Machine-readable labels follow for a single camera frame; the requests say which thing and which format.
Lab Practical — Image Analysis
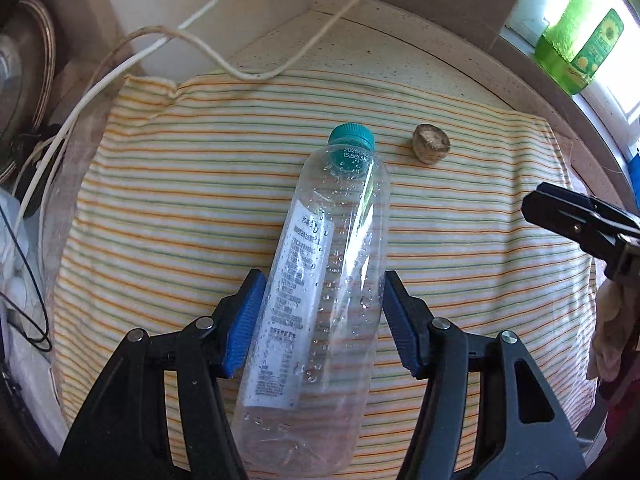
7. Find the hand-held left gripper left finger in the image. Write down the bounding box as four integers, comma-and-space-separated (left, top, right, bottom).
60, 268, 268, 480

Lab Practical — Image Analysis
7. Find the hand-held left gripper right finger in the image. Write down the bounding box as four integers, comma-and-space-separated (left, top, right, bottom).
382, 270, 586, 480

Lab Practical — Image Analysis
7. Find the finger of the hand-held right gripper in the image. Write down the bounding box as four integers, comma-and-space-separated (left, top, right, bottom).
530, 182, 640, 235
521, 195, 640, 281

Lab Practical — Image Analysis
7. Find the clear plastic bottle teal cap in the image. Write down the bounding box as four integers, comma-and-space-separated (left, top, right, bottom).
230, 122, 393, 478

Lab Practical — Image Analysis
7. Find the person's right hand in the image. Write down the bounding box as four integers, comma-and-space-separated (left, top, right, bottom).
587, 276, 640, 382

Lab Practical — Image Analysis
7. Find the striped cloth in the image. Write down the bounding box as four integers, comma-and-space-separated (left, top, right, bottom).
52, 72, 601, 480

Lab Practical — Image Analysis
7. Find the green bottle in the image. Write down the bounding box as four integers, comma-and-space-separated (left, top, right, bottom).
534, 0, 626, 96

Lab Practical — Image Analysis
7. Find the brown round cork piece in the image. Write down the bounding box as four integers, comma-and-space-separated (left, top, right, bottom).
412, 124, 452, 165

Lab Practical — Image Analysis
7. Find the white crumpled cloth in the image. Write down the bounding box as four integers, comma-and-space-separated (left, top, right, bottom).
0, 187, 51, 376

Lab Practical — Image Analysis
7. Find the black cable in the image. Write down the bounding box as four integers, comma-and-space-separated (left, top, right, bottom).
0, 200, 53, 353

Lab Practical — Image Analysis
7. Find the thick white cable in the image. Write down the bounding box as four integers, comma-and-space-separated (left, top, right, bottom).
35, 0, 392, 181

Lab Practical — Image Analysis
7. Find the thin white cable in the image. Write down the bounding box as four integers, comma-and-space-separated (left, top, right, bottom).
12, 0, 226, 241

